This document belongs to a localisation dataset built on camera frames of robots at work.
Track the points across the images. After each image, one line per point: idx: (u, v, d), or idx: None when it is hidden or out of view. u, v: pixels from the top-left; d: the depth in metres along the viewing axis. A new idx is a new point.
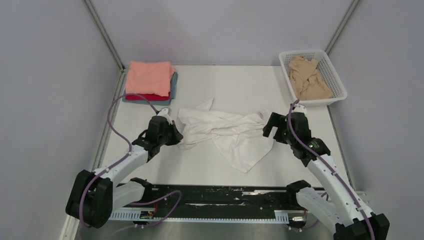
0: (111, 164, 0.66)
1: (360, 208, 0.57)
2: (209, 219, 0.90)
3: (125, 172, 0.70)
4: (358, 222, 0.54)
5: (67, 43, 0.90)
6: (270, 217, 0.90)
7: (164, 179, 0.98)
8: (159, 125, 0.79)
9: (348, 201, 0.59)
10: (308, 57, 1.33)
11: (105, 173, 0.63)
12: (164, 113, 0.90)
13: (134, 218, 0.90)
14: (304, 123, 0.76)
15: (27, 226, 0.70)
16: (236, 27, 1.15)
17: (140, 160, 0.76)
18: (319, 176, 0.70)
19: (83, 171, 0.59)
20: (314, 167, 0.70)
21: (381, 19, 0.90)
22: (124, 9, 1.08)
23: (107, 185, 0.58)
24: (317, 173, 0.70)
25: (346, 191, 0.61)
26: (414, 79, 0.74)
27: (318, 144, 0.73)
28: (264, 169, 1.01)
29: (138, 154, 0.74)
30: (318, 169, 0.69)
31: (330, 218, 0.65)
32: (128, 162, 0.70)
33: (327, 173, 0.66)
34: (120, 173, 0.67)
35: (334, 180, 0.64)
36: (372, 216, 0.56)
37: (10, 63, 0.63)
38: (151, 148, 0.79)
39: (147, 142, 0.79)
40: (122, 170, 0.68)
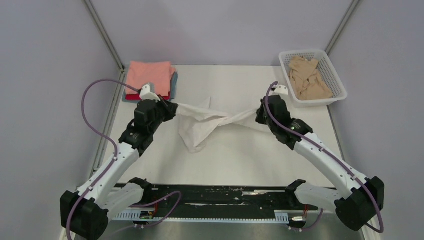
0: (96, 178, 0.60)
1: (355, 177, 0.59)
2: (209, 219, 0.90)
3: (115, 178, 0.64)
4: (358, 191, 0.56)
5: (68, 44, 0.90)
6: (270, 217, 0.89)
7: (164, 179, 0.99)
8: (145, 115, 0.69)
9: (341, 173, 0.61)
10: (308, 57, 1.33)
11: (89, 193, 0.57)
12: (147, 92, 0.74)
13: (134, 218, 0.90)
14: (282, 106, 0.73)
15: (28, 226, 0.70)
16: (236, 27, 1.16)
17: (130, 161, 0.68)
18: (307, 156, 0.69)
19: (66, 192, 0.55)
20: (300, 148, 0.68)
21: (381, 19, 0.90)
22: (124, 9, 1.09)
23: (93, 206, 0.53)
24: (304, 153, 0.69)
25: (337, 164, 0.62)
26: (413, 79, 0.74)
27: (301, 124, 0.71)
28: (263, 169, 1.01)
29: (126, 156, 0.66)
30: (305, 149, 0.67)
31: (329, 199, 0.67)
32: (114, 169, 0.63)
33: (316, 150, 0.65)
34: (107, 186, 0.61)
35: (325, 157, 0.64)
36: (367, 181, 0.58)
37: (10, 64, 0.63)
38: (142, 142, 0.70)
39: (135, 136, 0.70)
40: (110, 180, 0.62)
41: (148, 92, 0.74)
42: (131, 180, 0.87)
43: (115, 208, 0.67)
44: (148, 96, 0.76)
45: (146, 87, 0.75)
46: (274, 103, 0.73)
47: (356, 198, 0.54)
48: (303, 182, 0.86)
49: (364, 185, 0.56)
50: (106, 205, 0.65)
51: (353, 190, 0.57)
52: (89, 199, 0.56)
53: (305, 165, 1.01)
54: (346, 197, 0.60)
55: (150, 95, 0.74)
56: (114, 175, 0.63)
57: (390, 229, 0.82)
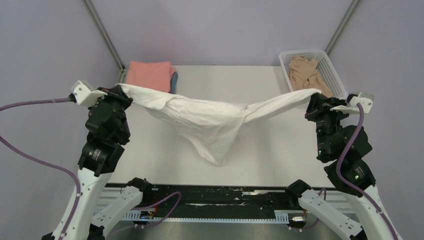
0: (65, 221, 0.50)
1: None
2: (208, 219, 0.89)
3: (91, 209, 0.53)
4: None
5: (68, 43, 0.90)
6: (270, 217, 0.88)
7: (163, 179, 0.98)
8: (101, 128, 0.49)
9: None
10: (308, 57, 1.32)
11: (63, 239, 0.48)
12: (85, 96, 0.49)
13: (134, 218, 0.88)
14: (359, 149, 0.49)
15: (27, 228, 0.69)
16: (236, 27, 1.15)
17: (100, 185, 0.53)
18: (353, 206, 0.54)
19: None
20: (354, 201, 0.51)
21: (381, 19, 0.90)
22: (124, 9, 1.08)
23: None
24: (353, 205, 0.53)
25: (387, 230, 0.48)
26: (414, 78, 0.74)
27: (365, 171, 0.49)
28: (263, 169, 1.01)
29: (90, 187, 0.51)
30: (360, 205, 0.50)
31: (342, 229, 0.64)
32: (82, 206, 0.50)
33: (372, 211, 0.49)
34: (82, 226, 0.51)
35: (379, 222, 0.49)
36: None
37: (11, 63, 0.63)
38: (110, 159, 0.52)
39: (96, 155, 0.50)
40: (85, 216, 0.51)
41: (88, 94, 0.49)
42: (130, 181, 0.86)
43: (112, 220, 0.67)
44: (87, 101, 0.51)
45: (80, 89, 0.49)
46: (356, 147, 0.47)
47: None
48: (308, 187, 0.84)
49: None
50: (102, 222, 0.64)
51: None
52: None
53: (305, 166, 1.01)
54: None
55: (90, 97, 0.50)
56: (85, 211, 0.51)
57: None
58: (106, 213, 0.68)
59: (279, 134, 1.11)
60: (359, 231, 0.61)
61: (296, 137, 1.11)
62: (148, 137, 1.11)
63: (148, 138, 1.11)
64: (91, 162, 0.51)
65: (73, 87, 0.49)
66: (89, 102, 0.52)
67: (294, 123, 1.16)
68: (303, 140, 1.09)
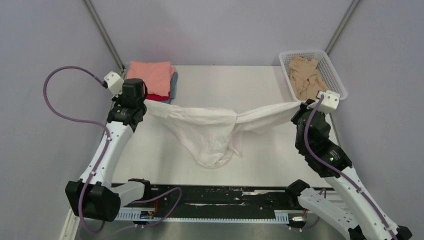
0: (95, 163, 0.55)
1: (389, 227, 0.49)
2: (209, 219, 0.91)
3: (115, 160, 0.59)
4: None
5: (68, 43, 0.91)
6: (270, 217, 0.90)
7: (163, 179, 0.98)
8: (135, 88, 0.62)
9: (375, 220, 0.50)
10: (308, 57, 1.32)
11: (93, 178, 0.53)
12: (116, 79, 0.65)
13: (134, 218, 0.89)
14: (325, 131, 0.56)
15: (27, 227, 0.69)
16: (236, 27, 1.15)
17: (124, 142, 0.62)
18: (338, 191, 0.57)
19: (70, 182, 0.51)
20: (335, 183, 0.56)
21: (381, 19, 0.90)
22: (124, 9, 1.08)
23: (104, 188, 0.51)
24: (337, 188, 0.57)
25: (368, 204, 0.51)
26: (414, 79, 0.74)
27: (338, 152, 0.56)
28: (264, 169, 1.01)
29: (119, 135, 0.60)
30: (341, 187, 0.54)
31: (341, 223, 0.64)
32: (111, 151, 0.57)
33: (353, 191, 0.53)
34: (110, 170, 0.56)
35: (361, 200, 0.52)
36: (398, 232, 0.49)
37: (10, 63, 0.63)
38: (132, 117, 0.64)
39: (124, 113, 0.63)
40: (110, 161, 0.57)
41: (118, 78, 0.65)
42: (130, 180, 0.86)
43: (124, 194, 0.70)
44: (117, 86, 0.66)
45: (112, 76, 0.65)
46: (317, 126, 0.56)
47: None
48: (307, 186, 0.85)
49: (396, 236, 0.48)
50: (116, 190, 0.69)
51: None
52: (95, 183, 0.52)
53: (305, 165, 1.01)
54: None
55: (119, 82, 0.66)
56: (113, 156, 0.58)
57: None
58: (117, 189, 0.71)
59: (279, 134, 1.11)
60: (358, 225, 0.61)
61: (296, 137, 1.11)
62: (148, 136, 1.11)
63: (148, 138, 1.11)
64: (119, 118, 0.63)
65: (106, 75, 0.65)
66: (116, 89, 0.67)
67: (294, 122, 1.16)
68: None
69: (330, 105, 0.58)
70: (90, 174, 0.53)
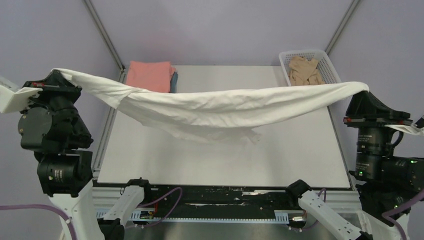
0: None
1: None
2: (209, 219, 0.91)
3: (91, 218, 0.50)
4: None
5: (68, 42, 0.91)
6: (270, 217, 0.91)
7: (163, 178, 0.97)
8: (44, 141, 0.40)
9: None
10: (308, 57, 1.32)
11: None
12: (6, 98, 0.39)
13: (134, 218, 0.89)
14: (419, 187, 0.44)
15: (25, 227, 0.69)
16: (236, 26, 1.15)
17: (86, 197, 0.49)
18: (374, 223, 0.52)
19: None
20: (381, 223, 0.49)
21: (381, 19, 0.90)
22: (124, 8, 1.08)
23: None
24: (375, 223, 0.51)
25: None
26: (414, 78, 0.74)
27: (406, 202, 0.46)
28: (264, 169, 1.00)
29: (77, 208, 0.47)
30: (386, 230, 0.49)
31: (340, 233, 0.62)
32: (78, 226, 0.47)
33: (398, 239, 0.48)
34: (92, 236, 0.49)
35: None
36: None
37: (10, 63, 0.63)
38: (72, 175, 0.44)
39: (59, 176, 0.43)
40: (89, 226, 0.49)
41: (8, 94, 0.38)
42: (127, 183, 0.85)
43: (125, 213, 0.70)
44: (16, 102, 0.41)
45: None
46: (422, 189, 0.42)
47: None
48: (309, 188, 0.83)
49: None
50: (116, 215, 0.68)
51: None
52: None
53: (305, 165, 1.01)
54: None
55: (14, 100, 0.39)
56: (85, 227, 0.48)
57: None
58: (118, 207, 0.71)
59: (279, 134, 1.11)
60: (358, 236, 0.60)
61: (295, 137, 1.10)
62: (147, 137, 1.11)
63: (147, 137, 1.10)
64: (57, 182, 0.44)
65: None
66: (21, 104, 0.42)
67: (295, 122, 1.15)
68: (303, 140, 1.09)
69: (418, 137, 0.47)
70: None
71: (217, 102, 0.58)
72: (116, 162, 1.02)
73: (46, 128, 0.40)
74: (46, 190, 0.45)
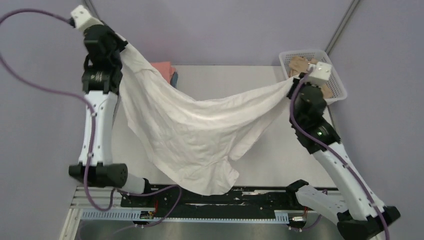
0: (88, 141, 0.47)
1: (374, 204, 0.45)
2: (208, 219, 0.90)
3: (109, 130, 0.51)
4: (373, 222, 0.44)
5: (69, 43, 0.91)
6: (270, 217, 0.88)
7: (164, 179, 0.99)
8: (100, 43, 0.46)
9: (360, 196, 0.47)
10: (308, 57, 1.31)
11: (92, 159, 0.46)
12: (86, 19, 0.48)
13: (134, 218, 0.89)
14: (321, 106, 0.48)
15: (27, 228, 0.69)
16: (236, 27, 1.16)
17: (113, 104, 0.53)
18: (326, 168, 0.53)
19: (69, 167, 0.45)
20: (322, 157, 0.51)
21: (381, 19, 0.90)
22: (124, 9, 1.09)
23: (107, 170, 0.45)
24: (324, 164, 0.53)
25: (357, 183, 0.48)
26: (413, 78, 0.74)
27: (329, 129, 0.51)
28: (264, 170, 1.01)
29: (104, 105, 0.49)
30: (329, 162, 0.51)
31: (330, 209, 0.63)
32: (100, 122, 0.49)
33: (339, 166, 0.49)
34: (106, 144, 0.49)
35: (347, 173, 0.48)
36: (385, 210, 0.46)
37: (12, 65, 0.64)
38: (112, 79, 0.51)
39: (99, 77, 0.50)
40: (104, 137, 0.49)
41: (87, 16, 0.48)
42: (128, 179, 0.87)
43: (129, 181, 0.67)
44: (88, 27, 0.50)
45: (82, 13, 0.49)
46: (312, 101, 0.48)
47: (369, 228, 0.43)
48: (307, 184, 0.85)
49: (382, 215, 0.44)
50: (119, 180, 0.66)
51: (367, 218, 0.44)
52: (96, 164, 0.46)
53: (305, 165, 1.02)
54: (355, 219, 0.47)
55: (91, 23, 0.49)
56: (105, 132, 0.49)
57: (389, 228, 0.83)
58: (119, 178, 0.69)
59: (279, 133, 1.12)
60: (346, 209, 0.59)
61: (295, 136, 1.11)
62: None
63: None
64: (96, 85, 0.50)
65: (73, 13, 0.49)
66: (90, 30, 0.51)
67: None
68: None
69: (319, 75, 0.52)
70: (87, 157, 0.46)
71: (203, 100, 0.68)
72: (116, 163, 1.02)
73: (103, 31, 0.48)
74: (85, 88, 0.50)
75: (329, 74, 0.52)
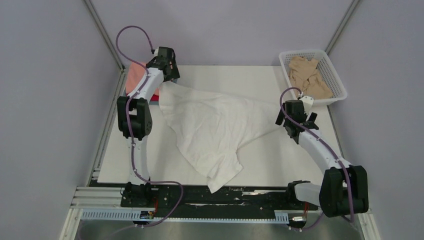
0: (139, 87, 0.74)
1: (338, 160, 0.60)
2: (209, 220, 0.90)
3: (151, 90, 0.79)
4: (335, 169, 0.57)
5: (68, 43, 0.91)
6: (270, 217, 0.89)
7: (163, 178, 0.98)
8: (166, 50, 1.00)
9: (328, 156, 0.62)
10: (308, 57, 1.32)
11: (138, 95, 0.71)
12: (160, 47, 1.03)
13: (134, 218, 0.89)
14: (299, 106, 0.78)
15: (26, 228, 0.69)
16: (236, 27, 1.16)
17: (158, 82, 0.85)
18: (308, 148, 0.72)
19: (120, 96, 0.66)
20: (302, 137, 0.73)
21: (381, 20, 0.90)
22: (124, 9, 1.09)
23: (145, 103, 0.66)
24: (306, 145, 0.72)
25: (326, 149, 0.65)
26: (413, 78, 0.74)
27: (310, 123, 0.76)
28: (264, 169, 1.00)
29: (155, 74, 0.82)
30: (305, 138, 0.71)
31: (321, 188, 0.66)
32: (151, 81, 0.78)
33: (313, 139, 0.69)
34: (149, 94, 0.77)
35: (318, 144, 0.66)
36: (350, 166, 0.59)
37: (12, 64, 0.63)
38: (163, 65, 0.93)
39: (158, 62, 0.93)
40: (149, 90, 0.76)
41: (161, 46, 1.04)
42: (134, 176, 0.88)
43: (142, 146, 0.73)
44: None
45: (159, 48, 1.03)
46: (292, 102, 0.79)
47: (332, 173, 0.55)
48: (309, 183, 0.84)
49: (345, 167, 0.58)
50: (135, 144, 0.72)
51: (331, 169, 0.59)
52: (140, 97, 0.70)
53: (305, 164, 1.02)
54: None
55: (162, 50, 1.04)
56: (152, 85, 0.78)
57: (388, 229, 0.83)
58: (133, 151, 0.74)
59: (278, 132, 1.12)
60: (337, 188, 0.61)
61: None
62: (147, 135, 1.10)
63: (147, 137, 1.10)
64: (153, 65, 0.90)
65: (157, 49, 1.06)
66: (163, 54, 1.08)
67: None
68: None
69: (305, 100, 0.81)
70: (135, 92, 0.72)
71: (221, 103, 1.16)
72: (116, 162, 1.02)
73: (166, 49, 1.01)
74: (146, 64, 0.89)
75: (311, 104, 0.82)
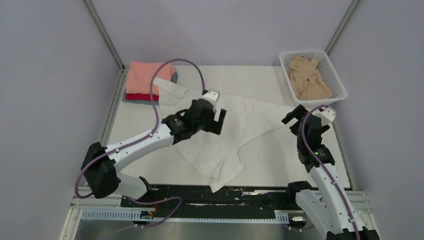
0: (126, 144, 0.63)
1: (352, 220, 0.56)
2: (209, 219, 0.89)
3: (143, 151, 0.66)
4: (348, 233, 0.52)
5: (68, 43, 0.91)
6: (270, 217, 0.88)
7: (163, 178, 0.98)
8: (200, 110, 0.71)
9: (341, 211, 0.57)
10: (308, 57, 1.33)
11: (115, 154, 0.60)
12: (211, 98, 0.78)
13: (134, 218, 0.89)
14: (317, 130, 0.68)
15: (26, 229, 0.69)
16: (236, 27, 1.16)
17: (161, 145, 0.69)
18: (318, 185, 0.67)
19: (96, 143, 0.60)
20: (314, 173, 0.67)
21: (381, 19, 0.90)
22: (123, 9, 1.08)
23: (110, 168, 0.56)
24: (317, 181, 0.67)
25: (341, 201, 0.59)
26: (413, 78, 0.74)
27: (325, 153, 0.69)
28: (264, 169, 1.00)
29: (161, 137, 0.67)
30: (319, 176, 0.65)
31: (323, 225, 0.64)
32: (145, 144, 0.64)
33: (327, 181, 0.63)
34: (129, 158, 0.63)
35: (333, 191, 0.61)
36: (363, 230, 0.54)
37: (12, 64, 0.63)
38: (181, 131, 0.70)
39: (179, 123, 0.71)
40: (137, 152, 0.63)
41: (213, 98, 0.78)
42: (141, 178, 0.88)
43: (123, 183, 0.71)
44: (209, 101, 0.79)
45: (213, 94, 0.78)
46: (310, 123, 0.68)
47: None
48: (310, 188, 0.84)
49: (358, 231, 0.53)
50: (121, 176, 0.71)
51: (343, 230, 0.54)
52: (111, 159, 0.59)
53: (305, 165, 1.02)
54: (336, 232, 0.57)
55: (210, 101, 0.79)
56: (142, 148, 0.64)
57: (388, 229, 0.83)
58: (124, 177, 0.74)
59: (279, 132, 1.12)
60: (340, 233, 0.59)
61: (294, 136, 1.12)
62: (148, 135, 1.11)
63: None
64: (171, 125, 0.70)
65: (213, 91, 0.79)
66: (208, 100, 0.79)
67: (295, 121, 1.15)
68: None
69: (325, 116, 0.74)
70: (114, 149, 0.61)
71: (224, 101, 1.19)
72: None
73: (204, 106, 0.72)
74: (166, 120, 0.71)
75: (331, 120, 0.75)
